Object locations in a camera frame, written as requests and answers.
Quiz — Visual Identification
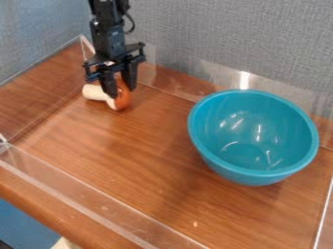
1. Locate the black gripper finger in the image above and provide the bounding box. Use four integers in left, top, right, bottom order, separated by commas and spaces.
121, 61, 138, 90
101, 70, 120, 98

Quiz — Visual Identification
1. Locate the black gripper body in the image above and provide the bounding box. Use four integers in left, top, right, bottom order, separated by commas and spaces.
84, 42, 146, 82

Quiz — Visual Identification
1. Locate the brown cap toy mushroom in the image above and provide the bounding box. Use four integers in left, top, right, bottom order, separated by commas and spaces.
82, 80, 132, 111

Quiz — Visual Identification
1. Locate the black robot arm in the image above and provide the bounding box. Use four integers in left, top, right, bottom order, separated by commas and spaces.
84, 0, 146, 98

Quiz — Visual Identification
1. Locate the blue plastic bowl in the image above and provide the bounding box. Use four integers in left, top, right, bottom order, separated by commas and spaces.
188, 89, 320, 187

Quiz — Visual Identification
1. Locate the clear acrylic table barrier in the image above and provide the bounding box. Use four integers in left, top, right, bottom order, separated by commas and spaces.
0, 38, 333, 249

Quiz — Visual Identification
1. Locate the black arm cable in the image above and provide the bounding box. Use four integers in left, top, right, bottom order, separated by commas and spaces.
122, 13, 137, 35

